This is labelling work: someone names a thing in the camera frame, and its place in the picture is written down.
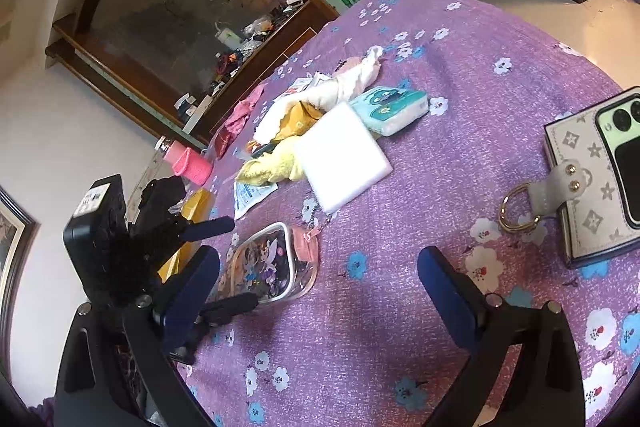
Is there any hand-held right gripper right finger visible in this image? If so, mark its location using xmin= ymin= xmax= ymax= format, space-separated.
xmin=417 ymin=246 xmax=586 ymax=427

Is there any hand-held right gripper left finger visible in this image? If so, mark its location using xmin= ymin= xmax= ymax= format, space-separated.
xmin=55 ymin=246 xmax=221 ymax=427

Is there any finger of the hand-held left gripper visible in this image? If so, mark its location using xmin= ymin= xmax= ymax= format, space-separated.
xmin=150 ymin=216 xmax=236 ymax=258
xmin=196 ymin=292 xmax=261 ymax=329

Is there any yellow cardboard box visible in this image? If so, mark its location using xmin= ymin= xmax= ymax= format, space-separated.
xmin=157 ymin=188 xmax=212 ymax=283

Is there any yellow cloth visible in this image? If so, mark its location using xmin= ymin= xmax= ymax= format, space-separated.
xmin=235 ymin=138 xmax=306 ymax=185

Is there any white sponge block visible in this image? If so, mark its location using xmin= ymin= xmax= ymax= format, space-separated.
xmin=292 ymin=101 xmax=393 ymax=214

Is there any cream white cloth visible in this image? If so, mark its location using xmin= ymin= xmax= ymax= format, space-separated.
xmin=252 ymin=47 xmax=385 ymax=142

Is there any teal cartoon tissue packet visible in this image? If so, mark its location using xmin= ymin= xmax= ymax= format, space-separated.
xmin=348 ymin=86 xmax=430 ymax=138

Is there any white wet wipe packet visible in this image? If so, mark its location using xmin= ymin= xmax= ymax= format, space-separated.
xmin=234 ymin=181 xmax=278 ymax=220

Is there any clear pouch with pink trim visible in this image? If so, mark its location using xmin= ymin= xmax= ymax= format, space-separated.
xmin=227 ymin=222 xmax=321 ymax=305

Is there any black sofa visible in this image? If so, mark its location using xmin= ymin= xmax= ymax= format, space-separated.
xmin=131 ymin=177 xmax=187 ymax=228

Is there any pink bottle with knitted sleeve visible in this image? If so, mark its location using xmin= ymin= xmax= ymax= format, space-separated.
xmin=157 ymin=137 xmax=213 ymax=186

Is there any purple floral tablecloth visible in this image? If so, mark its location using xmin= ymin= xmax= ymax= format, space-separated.
xmin=170 ymin=0 xmax=640 ymax=427

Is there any red foil packet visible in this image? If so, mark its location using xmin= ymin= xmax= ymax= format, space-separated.
xmin=214 ymin=127 xmax=236 ymax=158

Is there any pink cloth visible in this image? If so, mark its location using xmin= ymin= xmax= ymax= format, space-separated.
xmin=221 ymin=83 xmax=266 ymax=135

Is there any beige patterned wallet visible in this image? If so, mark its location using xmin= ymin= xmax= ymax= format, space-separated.
xmin=500 ymin=89 xmax=640 ymax=269

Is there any shelf clutter pile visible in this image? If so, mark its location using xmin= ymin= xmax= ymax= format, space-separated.
xmin=175 ymin=0 xmax=306 ymax=118

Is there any green flip phone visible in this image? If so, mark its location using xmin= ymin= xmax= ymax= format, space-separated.
xmin=595 ymin=88 xmax=640 ymax=230

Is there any wooden glass cabinet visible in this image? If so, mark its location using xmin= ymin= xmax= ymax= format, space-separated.
xmin=45 ymin=0 xmax=376 ymax=152

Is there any framed wall picture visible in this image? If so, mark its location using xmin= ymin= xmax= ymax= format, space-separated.
xmin=0 ymin=187 xmax=41 ymax=358

